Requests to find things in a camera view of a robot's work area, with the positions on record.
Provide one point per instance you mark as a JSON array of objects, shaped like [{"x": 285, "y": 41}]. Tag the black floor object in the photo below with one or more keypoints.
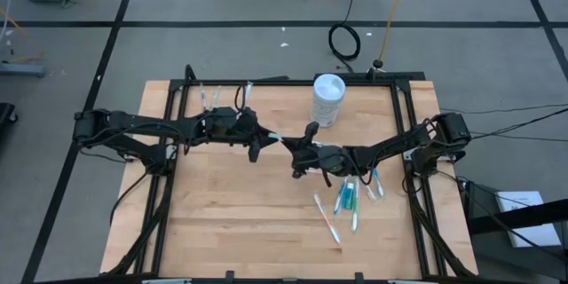
[{"x": 5, "y": 114}]

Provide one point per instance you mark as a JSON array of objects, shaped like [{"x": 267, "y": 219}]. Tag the blue white toothbrush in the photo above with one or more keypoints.
[
  {"x": 378, "y": 185},
  {"x": 339, "y": 199}
]

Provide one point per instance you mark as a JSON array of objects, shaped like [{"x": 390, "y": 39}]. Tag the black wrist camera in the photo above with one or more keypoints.
[
  {"x": 254, "y": 153},
  {"x": 312, "y": 133}
]

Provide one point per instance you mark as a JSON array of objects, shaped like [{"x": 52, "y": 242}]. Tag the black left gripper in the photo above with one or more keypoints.
[{"x": 231, "y": 126}]

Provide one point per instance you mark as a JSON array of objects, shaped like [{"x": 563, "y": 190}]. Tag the white booklet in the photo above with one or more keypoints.
[{"x": 519, "y": 199}]

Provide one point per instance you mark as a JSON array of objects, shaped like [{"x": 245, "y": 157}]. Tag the teal box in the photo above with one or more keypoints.
[{"x": 349, "y": 197}]

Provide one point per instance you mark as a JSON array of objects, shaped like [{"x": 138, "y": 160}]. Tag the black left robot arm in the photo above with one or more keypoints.
[{"x": 133, "y": 120}]

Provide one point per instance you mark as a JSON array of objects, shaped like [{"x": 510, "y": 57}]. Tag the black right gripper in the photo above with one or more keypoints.
[{"x": 324, "y": 162}]

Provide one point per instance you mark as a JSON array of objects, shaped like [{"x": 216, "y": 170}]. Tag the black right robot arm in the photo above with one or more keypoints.
[{"x": 390, "y": 144}]

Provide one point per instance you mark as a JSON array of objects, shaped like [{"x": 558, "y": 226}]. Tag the black equipment stand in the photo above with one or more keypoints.
[{"x": 510, "y": 217}]

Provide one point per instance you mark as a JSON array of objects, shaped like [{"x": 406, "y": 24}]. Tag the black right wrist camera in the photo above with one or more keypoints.
[{"x": 312, "y": 133}]

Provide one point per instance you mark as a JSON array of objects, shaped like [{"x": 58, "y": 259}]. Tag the clear acrylic holder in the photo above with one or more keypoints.
[{"x": 210, "y": 103}]

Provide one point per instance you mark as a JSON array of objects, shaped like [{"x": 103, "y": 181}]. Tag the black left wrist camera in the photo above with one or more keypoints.
[{"x": 254, "y": 153}]

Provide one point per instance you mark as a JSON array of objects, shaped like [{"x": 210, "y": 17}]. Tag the grey base plate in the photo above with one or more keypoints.
[{"x": 22, "y": 70}]

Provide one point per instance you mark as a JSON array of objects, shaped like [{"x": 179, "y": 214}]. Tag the white wipes canister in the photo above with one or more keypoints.
[{"x": 327, "y": 97}]

